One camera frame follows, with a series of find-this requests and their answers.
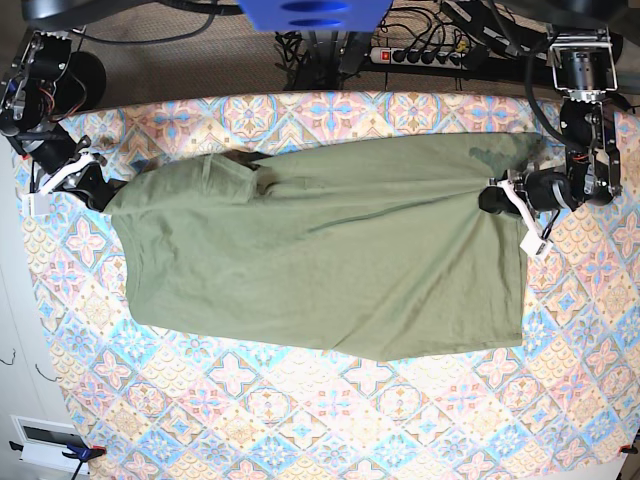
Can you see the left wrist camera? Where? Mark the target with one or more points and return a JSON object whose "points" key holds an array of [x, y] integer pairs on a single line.
{"points": [[535, 247]]}

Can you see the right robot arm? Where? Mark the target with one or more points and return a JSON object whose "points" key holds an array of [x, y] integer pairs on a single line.
{"points": [[46, 83]]}

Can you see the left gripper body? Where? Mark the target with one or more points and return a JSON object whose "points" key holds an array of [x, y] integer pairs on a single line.
{"points": [[540, 196]]}

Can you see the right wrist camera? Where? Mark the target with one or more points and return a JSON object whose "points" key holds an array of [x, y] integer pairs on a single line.
{"points": [[36, 204]]}

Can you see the olive green t-shirt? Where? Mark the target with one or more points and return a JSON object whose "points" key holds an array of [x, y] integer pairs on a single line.
{"points": [[376, 248]]}

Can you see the blue orange clamp lower left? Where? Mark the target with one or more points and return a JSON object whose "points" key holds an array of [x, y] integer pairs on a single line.
{"points": [[82, 453]]}

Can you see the power strip with red switch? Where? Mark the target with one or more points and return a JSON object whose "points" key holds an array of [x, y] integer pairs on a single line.
{"points": [[415, 57]]}

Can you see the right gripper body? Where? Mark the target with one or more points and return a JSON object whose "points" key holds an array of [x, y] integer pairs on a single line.
{"points": [[55, 155]]}

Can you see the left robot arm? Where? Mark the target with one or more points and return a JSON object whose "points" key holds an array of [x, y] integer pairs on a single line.
{"points": [[579, 48]]}

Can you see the black speaker top right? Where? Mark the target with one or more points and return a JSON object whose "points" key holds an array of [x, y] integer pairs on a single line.
{"points": [[610, 50]]}

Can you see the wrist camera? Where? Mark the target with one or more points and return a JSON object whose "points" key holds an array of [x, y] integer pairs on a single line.
{"points": [[36, 204], [535, 247]]}

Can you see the orange clamp lower right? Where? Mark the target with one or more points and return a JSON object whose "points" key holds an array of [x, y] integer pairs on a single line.
{"points": [[629, 450]]}

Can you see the patterned tile tablecloth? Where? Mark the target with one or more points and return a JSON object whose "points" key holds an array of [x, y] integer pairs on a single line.
{"points": [[169, 405]]}

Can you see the black round stool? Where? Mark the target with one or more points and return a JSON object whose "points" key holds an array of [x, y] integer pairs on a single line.
{"points": [[84, 80]]}

